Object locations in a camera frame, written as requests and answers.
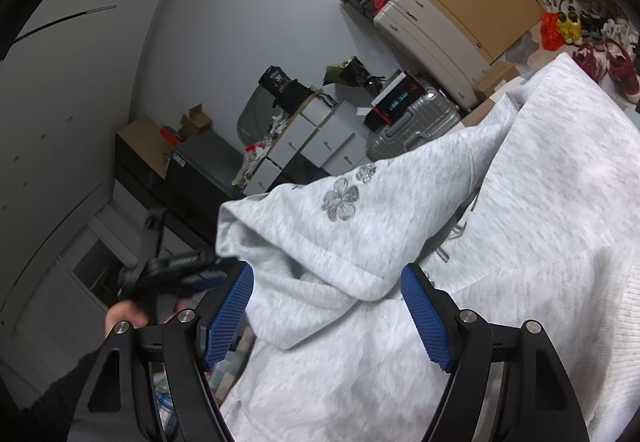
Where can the light grey hoodie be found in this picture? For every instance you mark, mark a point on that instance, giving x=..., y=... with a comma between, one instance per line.
x=400, y=222

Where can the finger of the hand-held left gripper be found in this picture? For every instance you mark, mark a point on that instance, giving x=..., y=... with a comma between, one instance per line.
x=210, y=279

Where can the white desk with drawers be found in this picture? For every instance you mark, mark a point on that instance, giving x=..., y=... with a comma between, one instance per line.
x=320, y=137

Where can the flat cardboard sheet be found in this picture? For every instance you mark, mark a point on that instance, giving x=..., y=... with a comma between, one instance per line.
x=145, y=142

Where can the pile of loose shoes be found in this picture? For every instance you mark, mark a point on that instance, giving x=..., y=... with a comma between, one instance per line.
x=600, y=37

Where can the grey arched mirror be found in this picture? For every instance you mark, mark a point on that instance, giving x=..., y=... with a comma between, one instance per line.
x=252, y=114

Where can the blue plaid cloth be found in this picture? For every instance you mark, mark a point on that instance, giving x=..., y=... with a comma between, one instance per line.
x=165, y=402

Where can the black tall cabinet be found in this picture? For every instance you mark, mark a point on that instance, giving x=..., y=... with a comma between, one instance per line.
x=132, y=172

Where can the pile of desk clutter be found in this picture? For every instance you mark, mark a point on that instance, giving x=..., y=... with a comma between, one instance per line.
x=257, y=152

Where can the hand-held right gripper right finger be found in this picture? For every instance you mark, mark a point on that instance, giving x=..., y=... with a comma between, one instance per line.
x=425, y=317

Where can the orange plastic bag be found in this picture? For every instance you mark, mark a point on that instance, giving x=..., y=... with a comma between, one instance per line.
x=550, y=32

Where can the black shopping bag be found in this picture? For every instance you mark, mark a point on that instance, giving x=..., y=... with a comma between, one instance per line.
x=285, y=89

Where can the dark wrapped bouquet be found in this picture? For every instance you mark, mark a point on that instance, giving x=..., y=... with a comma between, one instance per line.
x=350, y=69

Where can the white hard suitcase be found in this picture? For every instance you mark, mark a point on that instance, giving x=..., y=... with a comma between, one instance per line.
x=425, y=37

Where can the person's left forearm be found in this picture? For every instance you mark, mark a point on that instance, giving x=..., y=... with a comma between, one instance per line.
x=50, y=402

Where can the black red printed box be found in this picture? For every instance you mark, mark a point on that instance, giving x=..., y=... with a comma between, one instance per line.
x=400, y=99

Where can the small red box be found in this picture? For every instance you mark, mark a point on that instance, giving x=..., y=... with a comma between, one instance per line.
x=170, y=134

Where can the silver hard suitcase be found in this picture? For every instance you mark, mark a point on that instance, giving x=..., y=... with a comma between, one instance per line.
x=410, y=127

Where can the dark grey fridge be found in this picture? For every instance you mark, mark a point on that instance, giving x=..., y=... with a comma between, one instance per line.
x=200, y=182

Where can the closed cardboard box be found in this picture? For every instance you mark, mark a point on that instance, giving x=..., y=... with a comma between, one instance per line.
x=495, y=79

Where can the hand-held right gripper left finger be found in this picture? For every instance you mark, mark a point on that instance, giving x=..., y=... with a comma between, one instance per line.
x=227, y=317

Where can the person's left hand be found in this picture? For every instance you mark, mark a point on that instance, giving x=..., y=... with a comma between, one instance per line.
x=122, y=314

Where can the open cardboard box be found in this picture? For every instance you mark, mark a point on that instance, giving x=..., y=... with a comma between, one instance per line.
x=195, y=122

